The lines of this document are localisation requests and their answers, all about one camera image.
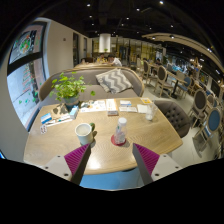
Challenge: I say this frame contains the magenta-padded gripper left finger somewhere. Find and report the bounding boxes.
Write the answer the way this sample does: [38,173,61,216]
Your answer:
[41,142,92,186]

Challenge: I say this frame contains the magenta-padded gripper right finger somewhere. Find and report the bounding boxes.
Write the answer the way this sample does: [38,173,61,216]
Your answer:
[131,142,184,186]

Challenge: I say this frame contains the clear plastic water bottle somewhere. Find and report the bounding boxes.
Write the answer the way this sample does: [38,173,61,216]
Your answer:
[113,116,129,146]

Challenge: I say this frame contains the flat round red coaster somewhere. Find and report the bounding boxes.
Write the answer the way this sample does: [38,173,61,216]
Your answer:
[110,133,127,147]

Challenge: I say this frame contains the small white tag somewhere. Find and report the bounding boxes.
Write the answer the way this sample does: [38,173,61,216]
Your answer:
[39,124,49,135]

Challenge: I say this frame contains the white tissue box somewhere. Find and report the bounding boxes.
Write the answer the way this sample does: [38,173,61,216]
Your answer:
[68,105,81,120]

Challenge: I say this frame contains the white napkin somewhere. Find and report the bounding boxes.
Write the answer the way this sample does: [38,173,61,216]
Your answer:
[136,103,150,115]

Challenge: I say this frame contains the blue card stand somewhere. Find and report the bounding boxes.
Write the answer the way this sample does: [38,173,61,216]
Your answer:
[40,112,54,125]

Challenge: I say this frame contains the grey tufted armchair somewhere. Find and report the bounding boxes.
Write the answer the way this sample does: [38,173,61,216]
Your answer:
[153,98,192,139]

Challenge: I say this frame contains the long white card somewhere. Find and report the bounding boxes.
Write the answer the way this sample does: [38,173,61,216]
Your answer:
[118,105,139,114]

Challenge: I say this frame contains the printed paper leaflet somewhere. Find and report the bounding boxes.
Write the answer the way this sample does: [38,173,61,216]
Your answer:
[79,98,108,114]

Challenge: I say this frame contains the small dark booklet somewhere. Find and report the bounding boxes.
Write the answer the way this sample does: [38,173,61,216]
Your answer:
[106,109,120,117]

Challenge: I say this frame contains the yellow card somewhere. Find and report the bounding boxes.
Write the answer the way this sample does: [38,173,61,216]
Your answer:
[139,97,153,106]

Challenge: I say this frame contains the small blue-white card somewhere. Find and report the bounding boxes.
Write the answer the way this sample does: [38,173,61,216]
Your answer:
[119,99,133,108]

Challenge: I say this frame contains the tall white leaflet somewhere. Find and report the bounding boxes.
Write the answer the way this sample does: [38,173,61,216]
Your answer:
[105,98,118,112]

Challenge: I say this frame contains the green potted plant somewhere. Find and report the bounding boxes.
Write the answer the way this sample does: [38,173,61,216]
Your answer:
[48,71,96,108]

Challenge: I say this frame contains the group of dining chairs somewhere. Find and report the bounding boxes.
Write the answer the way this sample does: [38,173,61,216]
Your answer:
[141,57,224,158]

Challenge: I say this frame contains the grey curved sofa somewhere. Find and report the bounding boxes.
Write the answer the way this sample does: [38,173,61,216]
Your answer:
[37,66,146,110]

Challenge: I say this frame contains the grey chevron cushion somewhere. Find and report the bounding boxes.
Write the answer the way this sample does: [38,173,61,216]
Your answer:
[95,67,134,95]

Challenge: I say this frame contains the dark-framed window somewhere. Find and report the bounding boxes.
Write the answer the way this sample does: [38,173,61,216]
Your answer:
[6,22,49,131]

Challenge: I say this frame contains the person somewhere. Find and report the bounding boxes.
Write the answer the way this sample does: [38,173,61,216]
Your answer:
[107,54,124,67]
[96,54,108,65]

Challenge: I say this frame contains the group of ceiling lights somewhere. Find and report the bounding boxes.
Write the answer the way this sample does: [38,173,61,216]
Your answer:
[84,0,218,54]

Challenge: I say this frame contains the white mug with green handle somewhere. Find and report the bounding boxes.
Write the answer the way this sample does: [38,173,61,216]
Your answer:
[74,122,96,146]

